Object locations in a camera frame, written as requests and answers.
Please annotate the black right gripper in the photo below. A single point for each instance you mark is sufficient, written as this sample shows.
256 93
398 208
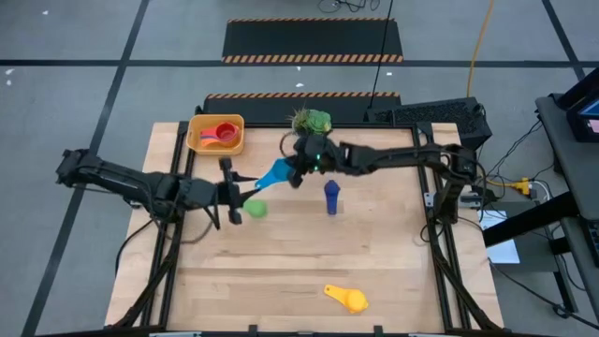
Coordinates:
313 152

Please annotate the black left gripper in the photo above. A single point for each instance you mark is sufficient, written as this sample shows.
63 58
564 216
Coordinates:
201 194

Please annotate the light blue measuring cup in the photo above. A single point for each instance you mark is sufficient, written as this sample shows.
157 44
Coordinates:
278 172

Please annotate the green measuring cup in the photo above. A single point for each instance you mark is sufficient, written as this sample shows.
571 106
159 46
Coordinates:
256 209

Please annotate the small purple measuring cup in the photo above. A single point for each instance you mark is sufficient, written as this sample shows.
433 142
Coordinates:
331 196

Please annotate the orange measuring cup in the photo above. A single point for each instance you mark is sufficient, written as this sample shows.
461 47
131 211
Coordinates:
210 143

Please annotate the red measuring cup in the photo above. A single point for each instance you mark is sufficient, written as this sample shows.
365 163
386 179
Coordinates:
228 132

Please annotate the yellow measuring cup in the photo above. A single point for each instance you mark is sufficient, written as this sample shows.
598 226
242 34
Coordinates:
351 300

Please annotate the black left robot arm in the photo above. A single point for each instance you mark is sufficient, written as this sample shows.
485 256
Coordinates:
121 180

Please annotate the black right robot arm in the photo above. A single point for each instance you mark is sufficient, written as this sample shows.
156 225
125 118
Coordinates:
398 156

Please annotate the yellow plastic basket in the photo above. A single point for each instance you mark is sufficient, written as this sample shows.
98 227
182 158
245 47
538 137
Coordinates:
215 152

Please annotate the succulent in patterned pot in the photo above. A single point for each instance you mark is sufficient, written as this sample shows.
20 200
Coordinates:
318 121

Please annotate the black hazard-striped floor ramp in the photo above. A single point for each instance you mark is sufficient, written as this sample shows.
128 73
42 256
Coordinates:
262 107
311 39

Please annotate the white paper sheet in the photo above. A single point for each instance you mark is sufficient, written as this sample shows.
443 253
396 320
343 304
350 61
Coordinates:
505 250

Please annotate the yellow power plug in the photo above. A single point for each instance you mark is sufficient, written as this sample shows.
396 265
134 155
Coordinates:
521 186

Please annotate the dark side desk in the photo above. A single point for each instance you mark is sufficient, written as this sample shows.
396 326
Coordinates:
561 154

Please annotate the black monitor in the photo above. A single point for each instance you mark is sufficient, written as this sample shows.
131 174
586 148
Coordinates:
585 126

